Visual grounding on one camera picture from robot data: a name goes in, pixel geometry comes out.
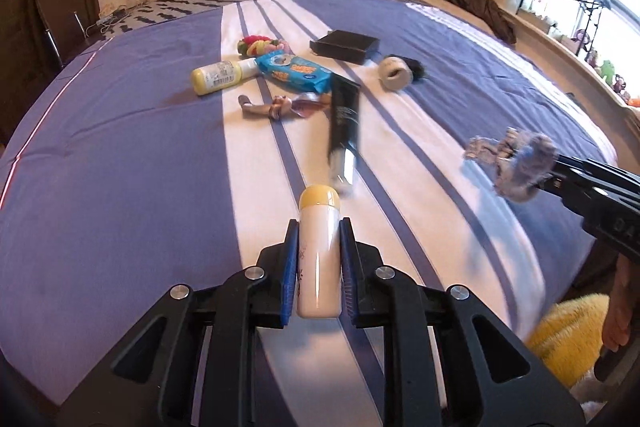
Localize silver wrapper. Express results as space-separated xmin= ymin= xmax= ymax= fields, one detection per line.
xmin=463 ymin=128 xmax=559 ymax=202

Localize white bottle yellow cap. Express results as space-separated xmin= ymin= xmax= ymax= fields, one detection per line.
xmin=297 ymin=185 xmax=342 ymax=319

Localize black green small object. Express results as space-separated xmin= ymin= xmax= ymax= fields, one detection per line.
xmin=404 ymin=57 xmax=426 ymax=83

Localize white tape roll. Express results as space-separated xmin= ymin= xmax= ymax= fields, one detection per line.
xmin=378 ymin=56 xmax=414 ymax=91

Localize black cosmetic tube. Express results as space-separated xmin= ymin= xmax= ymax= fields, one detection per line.
xmin=328 ymin=74 xmax=360 ymax=195

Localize pink wrapper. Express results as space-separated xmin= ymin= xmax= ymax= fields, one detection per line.
xmin=238 ymin=93 xmax=331 ymax=120

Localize yellow lotion bottle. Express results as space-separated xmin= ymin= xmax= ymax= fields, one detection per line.
xmin=191 ymin=58 xmax=259 ymax=96

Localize blue snack packet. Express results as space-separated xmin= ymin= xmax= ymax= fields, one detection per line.
xmin=256 ymin=50 xmax=333 ymax=94

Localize right hand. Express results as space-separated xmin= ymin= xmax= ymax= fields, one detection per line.
xmin=602 ymin=256 xmax=639 ymax=351

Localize cream fluffy blanket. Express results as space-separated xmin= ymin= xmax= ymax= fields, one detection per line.
xmin=525 ymin=294 xmax=610 ymax=389

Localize purple white striped bedspread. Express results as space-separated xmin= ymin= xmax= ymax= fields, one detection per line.
xmin=1 ymin=0 xmax=618 ymax=426

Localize black box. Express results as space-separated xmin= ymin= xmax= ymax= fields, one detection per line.
xmin=309 ymin=30 xmax=380 ymax=65

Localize colourful hair ties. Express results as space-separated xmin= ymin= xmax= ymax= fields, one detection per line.
xmin=236 ymin=33 xmax=294 ymax=59

